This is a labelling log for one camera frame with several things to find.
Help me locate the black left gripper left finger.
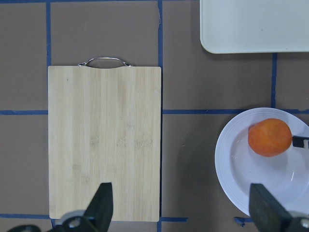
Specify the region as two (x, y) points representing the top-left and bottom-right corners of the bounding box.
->
(83, 182), (113, 232)

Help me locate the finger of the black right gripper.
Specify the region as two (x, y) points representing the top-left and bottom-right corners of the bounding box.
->
(292, 136), (309, 148)

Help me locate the orange fruit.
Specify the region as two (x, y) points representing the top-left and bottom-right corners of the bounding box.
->
(248, 118), (292, 158)

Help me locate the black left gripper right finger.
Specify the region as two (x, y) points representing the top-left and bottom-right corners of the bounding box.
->
(249, 183), (309, 232)

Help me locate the white ridged plate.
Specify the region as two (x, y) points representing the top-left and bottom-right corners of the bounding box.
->
(215, 107), (309, 215)

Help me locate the cream bear tray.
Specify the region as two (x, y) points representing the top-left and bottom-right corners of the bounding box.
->
(200, 0), (309, 54)

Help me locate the bamboo cutting board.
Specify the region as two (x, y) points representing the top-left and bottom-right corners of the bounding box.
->
(48, 64), (161, 222)

